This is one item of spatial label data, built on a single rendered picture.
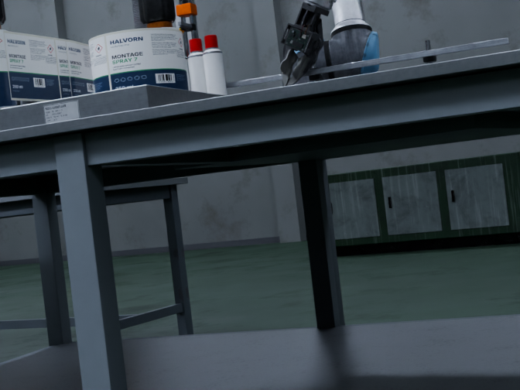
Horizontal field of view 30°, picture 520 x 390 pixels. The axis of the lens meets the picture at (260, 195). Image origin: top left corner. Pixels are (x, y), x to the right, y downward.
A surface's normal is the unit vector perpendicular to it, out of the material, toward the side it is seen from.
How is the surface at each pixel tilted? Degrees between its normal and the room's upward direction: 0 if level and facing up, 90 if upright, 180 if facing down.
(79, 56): 90
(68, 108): 90
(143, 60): 90
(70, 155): 90
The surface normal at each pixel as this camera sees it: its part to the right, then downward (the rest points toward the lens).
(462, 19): -0.50, 0.06
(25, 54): 0.89, -0.11
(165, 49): 0.64, -0.07
